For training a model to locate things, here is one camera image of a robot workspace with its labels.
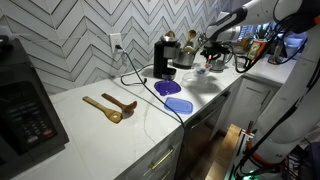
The black power plug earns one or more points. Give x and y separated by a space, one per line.
119 48

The gray cabinet door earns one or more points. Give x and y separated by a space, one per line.
248 103

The orange and green package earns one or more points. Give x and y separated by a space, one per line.
256 50

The perforated metal frame rail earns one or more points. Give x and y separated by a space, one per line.
245 137

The small dark bowl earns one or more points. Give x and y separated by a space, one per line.
275 60

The small clear plastic container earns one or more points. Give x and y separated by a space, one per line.
208 69

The clear plastic food container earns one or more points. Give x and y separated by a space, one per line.
193 81

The light wooden slotted spoon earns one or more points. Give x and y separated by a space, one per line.
106 111

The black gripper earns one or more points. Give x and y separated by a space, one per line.
216 49

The steel utensil holder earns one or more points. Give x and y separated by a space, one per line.
183 60

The clear glass pitcher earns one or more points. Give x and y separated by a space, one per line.
221 65

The purple translucent plastic lid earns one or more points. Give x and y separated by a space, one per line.
167 87

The wooden cart top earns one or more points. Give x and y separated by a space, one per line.
223 153

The black microwave oven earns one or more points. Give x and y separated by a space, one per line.
26 110

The dark wooden spoon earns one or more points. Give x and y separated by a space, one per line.
121 104

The blue plastic lid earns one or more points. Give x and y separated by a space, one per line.
179 105

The white wall outlet plate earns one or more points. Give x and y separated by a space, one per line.
115 38

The wooden kitchen utensil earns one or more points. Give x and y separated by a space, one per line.
170 33
191 35
188 49

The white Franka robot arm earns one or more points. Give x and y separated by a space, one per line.
293 100

